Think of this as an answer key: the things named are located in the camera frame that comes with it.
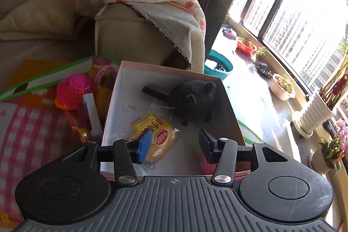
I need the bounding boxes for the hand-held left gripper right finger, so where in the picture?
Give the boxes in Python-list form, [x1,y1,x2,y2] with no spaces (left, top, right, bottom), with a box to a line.
[198,128,289,185]

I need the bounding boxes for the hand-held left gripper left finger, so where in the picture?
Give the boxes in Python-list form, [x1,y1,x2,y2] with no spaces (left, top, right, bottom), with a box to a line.
[62,129,153,185]

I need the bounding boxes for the yellow snack packet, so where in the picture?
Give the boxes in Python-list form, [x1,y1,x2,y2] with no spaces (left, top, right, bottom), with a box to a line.
[128,114,180,169]

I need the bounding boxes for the pink cardboard box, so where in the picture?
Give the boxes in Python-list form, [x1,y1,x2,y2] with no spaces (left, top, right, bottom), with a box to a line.
[100,60,253,181]

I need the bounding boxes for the white battery pack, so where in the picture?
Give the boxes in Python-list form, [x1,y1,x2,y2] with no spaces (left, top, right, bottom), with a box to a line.
[83,93,103,140]

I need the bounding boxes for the pink plastic basket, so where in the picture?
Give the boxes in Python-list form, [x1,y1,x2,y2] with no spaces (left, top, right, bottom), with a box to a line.
[56,74,95,110]

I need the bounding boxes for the black plush mouse toy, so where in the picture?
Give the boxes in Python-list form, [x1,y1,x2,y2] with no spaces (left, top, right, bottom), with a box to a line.
[141,80,217,127]

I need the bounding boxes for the yellow plastic toy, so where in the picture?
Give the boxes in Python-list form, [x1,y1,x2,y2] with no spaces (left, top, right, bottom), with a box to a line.
[95,87,113,119]

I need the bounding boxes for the teal plastic basin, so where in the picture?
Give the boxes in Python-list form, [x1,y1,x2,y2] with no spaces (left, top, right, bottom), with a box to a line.
[204,49,234,80]

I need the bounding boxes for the red snack packet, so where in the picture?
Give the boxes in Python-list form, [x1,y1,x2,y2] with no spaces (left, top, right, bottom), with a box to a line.
[64,110,92,144]

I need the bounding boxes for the pink round plastic toy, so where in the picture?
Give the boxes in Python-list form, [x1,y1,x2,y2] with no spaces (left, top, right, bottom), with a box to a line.
[94,65,119,89]

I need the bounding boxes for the pale round plant pot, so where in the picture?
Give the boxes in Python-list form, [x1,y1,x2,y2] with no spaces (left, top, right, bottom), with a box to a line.
[269,73,296,101]

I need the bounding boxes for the dark round bowl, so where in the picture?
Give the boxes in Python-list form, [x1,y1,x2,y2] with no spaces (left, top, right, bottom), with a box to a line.
[257,63,272,77]

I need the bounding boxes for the small green potted plant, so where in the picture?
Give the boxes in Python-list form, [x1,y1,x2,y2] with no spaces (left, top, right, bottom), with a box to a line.
[256,46,269,61]

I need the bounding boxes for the colourful printed play mat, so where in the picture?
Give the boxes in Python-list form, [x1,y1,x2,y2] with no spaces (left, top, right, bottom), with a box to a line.
[0,55,263,224]

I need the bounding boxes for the white ribbed plant pot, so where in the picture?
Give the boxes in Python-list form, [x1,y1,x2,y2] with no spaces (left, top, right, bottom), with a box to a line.
[292,89,336,138]

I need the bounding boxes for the beige frayed-edge cloth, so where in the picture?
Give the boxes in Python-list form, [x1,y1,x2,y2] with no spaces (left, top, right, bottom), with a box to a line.
[120,1,207,69]

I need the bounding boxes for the flowering potted plant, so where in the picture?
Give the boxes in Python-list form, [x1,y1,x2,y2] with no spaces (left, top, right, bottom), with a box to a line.
[308,118,348,175]

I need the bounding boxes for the dark window frame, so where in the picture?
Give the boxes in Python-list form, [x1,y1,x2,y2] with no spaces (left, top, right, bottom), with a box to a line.
[227,0,348,102]

